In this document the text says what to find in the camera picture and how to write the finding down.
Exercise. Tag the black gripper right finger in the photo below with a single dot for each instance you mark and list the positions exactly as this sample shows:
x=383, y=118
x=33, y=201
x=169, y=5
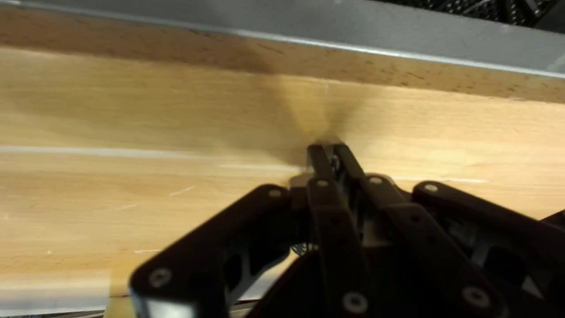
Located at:
x=425, y=247

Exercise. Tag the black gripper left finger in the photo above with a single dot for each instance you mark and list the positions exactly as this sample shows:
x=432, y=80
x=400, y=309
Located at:
x=330, y=235

